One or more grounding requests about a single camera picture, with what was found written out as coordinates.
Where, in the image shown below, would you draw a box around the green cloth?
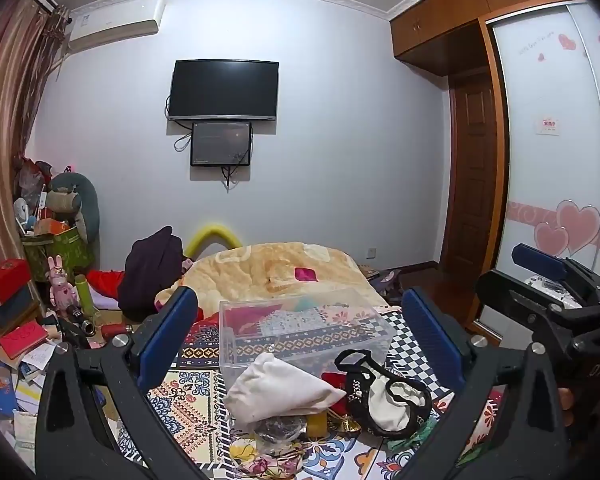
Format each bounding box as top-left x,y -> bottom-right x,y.
387,417 -> 438,453

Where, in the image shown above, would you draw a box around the small black wall monitor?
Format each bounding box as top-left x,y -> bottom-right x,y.
190,121 -> 253,167

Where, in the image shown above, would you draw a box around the yellow soft item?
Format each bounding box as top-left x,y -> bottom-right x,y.
305,411 -> 328,440

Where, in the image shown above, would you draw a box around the floral cloth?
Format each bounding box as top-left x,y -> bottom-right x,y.
228,435 -> 311,478

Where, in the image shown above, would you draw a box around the white heart-print wardrobe door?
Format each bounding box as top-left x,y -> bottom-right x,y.
485,2 -> 600,311

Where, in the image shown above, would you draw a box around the yellow foam tube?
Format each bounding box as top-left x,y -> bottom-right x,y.
182,224 -> 242,263

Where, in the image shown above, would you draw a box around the beige fleece blanket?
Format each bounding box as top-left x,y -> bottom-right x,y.
155,241 -> 388,321

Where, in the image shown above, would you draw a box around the black cable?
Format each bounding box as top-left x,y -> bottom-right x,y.
221,162 -> 243,191

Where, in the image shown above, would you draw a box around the brown wooden door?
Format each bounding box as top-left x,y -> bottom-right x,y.
447,67 -> 501,286

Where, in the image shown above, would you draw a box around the white air conditioner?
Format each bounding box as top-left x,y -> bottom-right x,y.
66,0 -> 167,53

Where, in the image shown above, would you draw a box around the pink rabbit toy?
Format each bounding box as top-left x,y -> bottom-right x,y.
46,255 -> 73,312

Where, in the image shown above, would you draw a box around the black wall television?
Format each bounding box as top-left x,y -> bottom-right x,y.
167,59 -> 280,122

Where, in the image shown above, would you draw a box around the black flashlight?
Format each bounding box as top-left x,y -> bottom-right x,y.
67,304 -> 97,341

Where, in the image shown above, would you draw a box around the black and white underwear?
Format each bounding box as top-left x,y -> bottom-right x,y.
334,349 -> 433,438

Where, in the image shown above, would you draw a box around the green cylinder bottle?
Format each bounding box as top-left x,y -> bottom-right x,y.
75,274 -> 99,321

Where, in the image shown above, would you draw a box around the pile of papers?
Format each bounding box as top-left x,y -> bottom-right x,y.
2,342 -> 61,456

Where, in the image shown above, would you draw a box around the grey plush pillow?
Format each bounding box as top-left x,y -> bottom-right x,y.
46,172 -> 101,243

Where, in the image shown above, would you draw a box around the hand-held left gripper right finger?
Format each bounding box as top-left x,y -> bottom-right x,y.
390,286 -> 572,480

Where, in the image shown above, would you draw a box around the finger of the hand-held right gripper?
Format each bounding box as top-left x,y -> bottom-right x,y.
511,243 -> 571,284
475,269 -> 537,322

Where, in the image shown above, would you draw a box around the white cloth pouch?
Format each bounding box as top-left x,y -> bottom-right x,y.
222,351 -> 348,425

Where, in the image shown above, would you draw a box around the red cardboard box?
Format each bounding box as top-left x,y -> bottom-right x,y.
0,258 -> 32,307

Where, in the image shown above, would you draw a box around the person's right hand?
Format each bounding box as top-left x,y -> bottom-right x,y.
557,386 -> 577,429

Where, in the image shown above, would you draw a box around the dark patterned bag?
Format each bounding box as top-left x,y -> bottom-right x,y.
365,267 -> 405,307

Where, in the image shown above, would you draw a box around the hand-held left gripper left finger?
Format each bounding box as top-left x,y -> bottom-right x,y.
34,286 -> 221,480

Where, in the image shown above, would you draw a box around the patterned bed sheet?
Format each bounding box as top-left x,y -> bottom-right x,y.
107,305 -> 506,480

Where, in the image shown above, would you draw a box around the clear plastic storage box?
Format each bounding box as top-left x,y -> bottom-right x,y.
218,287 -> 397,398

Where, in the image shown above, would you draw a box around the dark purple garment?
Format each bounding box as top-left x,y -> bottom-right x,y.
116,225 -> 187,323

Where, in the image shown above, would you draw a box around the red cloth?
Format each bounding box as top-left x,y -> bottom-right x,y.
86,269 -> 127,298

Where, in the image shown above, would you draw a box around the red book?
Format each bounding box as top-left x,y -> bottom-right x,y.
0,322 -> 49,360

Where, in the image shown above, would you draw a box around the striped brown curtain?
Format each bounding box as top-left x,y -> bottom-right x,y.
0,0 -> 71,281

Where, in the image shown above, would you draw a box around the green fabric storage box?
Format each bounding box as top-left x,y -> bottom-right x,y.
21,225 -> 96,281

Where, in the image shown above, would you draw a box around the wooden overhead cabinet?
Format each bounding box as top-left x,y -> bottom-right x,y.
389,0 -> 588,78

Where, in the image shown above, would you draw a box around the clear plastic bag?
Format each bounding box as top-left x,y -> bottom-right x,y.
252,415 -> 308,448

